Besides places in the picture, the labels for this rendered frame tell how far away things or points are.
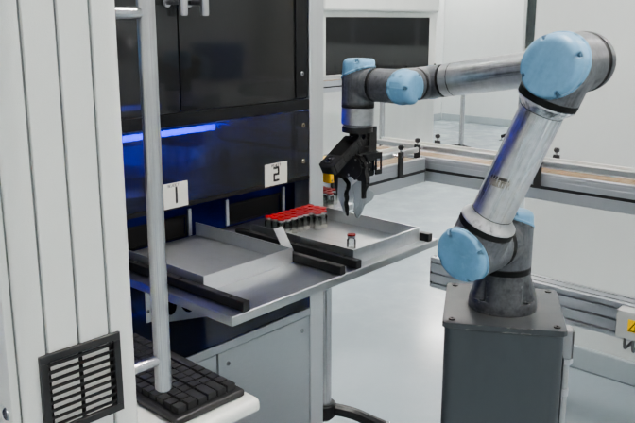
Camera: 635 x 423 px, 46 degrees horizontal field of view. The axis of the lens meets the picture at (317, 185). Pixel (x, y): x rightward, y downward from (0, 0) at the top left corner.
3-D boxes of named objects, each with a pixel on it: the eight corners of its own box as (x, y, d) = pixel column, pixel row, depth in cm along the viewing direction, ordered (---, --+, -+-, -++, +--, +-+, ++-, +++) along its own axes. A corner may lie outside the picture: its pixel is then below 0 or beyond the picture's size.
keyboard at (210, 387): (50, 351, 144) (49, 339, 143) (115, 329, 154) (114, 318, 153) (177, 427, 117) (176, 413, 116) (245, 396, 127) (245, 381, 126)
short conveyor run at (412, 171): (300, 218, 225) (300, 166, 222) (264, 210, 236) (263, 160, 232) (428, 182, 275) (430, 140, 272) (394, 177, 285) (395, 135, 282)
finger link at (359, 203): (379, 214, 178) (376, 176, 176) (364, 219, 173) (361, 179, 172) (368, 214, 180) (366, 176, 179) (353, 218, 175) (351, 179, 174)
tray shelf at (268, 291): (91, 271, 172) (90, 263, 172) (300, 213, 223) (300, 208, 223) (231, 327, 141) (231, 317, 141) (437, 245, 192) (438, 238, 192)
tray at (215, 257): (109, 258, 175) (108, 244, 175) (197, 235, 194) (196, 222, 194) (204, 292, 153) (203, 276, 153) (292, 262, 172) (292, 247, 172)
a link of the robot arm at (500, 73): (631, 25, 147) (422, 59, 181) (609, 26, 139) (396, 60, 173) (636, 85, 149) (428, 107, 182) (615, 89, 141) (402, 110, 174)
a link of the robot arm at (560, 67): (504, 279, 163) (625, 46, 138) (468, 298, 152) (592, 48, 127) (460, 248, 169) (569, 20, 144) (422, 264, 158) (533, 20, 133)
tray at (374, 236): (250, 236, 193) (249, 223, 192) (318, 217, 212) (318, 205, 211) (352, 264, 171) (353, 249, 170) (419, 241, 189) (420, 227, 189)
